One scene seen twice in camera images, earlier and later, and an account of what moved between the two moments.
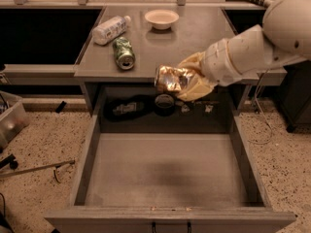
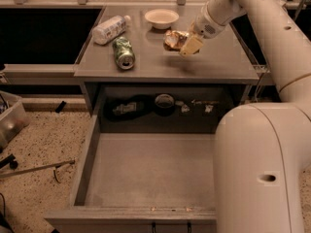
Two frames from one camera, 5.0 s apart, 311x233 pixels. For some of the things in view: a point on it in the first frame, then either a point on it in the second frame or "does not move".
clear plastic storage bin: [14, 117] does not move
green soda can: [123, 52] does not move
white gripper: [216, 63] to [207, 27]
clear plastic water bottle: [110, 29] does not move
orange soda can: [169, 79] to [173, 41]
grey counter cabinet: [118, 77] does not move
